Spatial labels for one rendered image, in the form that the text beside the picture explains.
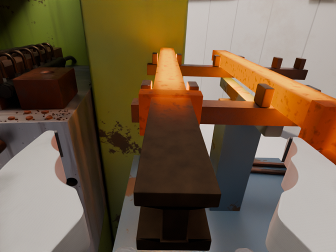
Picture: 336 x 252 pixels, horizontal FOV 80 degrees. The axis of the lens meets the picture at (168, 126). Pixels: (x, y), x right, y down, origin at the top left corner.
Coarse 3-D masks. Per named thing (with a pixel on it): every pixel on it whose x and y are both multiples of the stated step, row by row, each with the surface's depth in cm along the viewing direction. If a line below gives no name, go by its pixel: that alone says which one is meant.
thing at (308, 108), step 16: (224, 64) 37; (240, 64) 29; (256, 64) 30; (240, 80) 29; (256, 80) 24; (272, 80) 21; (288, 80) 22; (288, 96) 18; (304, 96) 17; (320, 96) 17; (288, 112) 18; (304, 112) 16; (320, 112) 14; (304, 128) 15; (320, 128) 14; (320, 144) 15
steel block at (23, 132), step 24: (0, 120) 38; (24, 120) 38; (48, 120) 38; (72, 120) 41; (24, 144) 39; (72, 144) 41; (96, 144) 63; (72, 168) 44; (96, 168) 62; (96, 192) 61; (96, 216) 60; (96, 240) 59
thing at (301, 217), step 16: (288, 144) 11; (304, 144) 10; (288, 160) 11; (304, 160) 9; (320, 160) 9; (288, 176) 9; (304, 176) 8; (320, 176) 8; (288, 192) 7; (304, 192) 7; (320, 192) 7; (288, 208) 7; (304, 208) 7; (320, 208) 7; (272, 224) 7; (288, 224) 6; (304, 224) 6; (320, 224) 6; (272, 240) 7; (288, 240) 6; (304, 240) 6; (320, 240) 6
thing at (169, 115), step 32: (160, 64) 27; (160, 96) 14; (192, 96) 14; (160, 128) 10; (192, 128) 10; (160, 160) 8; (192, 160) 8; (160, 192) 6; (192, 192) 6; (160, 224) 8; (192, 224) 8
